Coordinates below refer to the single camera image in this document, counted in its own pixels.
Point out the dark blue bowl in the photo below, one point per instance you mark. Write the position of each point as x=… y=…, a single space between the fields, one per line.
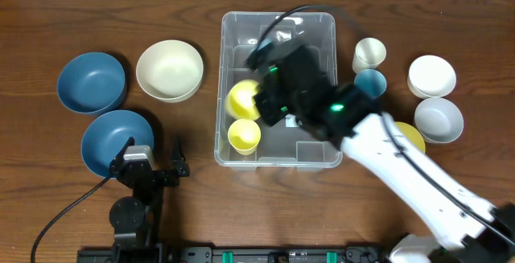
x=108 y=133
x=93 y=83

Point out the white paper label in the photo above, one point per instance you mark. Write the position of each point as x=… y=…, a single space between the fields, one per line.
x=290 y=121

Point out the cream large bowl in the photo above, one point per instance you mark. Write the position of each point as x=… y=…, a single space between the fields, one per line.
x=170 y=71

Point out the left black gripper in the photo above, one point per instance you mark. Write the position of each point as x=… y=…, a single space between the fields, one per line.
x=179 y=166

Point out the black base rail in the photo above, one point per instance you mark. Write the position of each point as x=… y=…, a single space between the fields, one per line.
x=166 y=254

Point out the yellow small bowl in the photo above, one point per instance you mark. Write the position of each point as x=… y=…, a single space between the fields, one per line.
x=412 y=135

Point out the yellow cup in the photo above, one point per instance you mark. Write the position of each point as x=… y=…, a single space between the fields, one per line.
x=240 y=103
x=244 y=136

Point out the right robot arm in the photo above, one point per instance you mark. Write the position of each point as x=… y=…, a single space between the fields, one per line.
x=463 y=227

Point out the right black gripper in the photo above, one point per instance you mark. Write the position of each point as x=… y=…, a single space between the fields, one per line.
x=267 y=102

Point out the cream white cup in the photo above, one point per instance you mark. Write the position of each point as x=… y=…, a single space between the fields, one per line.
x=369 y=54

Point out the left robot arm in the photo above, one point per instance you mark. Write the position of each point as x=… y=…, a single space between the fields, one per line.
x=136 y=218

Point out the dark blue bowl lower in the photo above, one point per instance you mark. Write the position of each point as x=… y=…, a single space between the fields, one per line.
x=108 y=133

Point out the light blue cup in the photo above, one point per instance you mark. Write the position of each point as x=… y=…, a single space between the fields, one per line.
x=372 y=82

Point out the clear plastic storage container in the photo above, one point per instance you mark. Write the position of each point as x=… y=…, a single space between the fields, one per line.
x=279 y=146

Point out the white small bowl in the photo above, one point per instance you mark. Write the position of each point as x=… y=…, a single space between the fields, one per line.
x=431 y=76

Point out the grey small bowl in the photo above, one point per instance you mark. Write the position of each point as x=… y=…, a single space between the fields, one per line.
x=438 y=120

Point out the dark blue bowl upper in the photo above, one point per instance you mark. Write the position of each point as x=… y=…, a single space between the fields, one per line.
x=93 y=83

